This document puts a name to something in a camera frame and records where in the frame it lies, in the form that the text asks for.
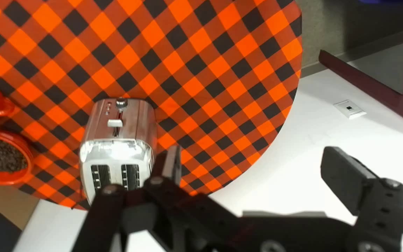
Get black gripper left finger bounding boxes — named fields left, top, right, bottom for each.
left=72, top=145, right=240, bottom=252

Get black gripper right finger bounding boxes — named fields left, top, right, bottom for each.
left=320, top=146, right=403, bottom=252

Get white toaster lever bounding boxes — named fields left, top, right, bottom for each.
left=106, top=118, right=123, bottom=131

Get silver two-slot toaster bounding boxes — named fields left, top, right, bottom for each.
left=78, top=97, right=159, bottom=206

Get white square plate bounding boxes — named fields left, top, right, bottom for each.
left=334, top=98, right=368, bottom=121

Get orange black checked tablecloth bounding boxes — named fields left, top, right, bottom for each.
left=0, top=0, right=303, bottom=212

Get red bowl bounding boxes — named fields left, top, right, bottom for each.
left=0, top=129, right=35, bottom=188

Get dark coffee beans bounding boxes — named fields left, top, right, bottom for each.
left=0, top=138, right=29, bottom=174

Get dark red furniture frame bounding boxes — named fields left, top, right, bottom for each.
left=317, top=0, right=403, bottom=131

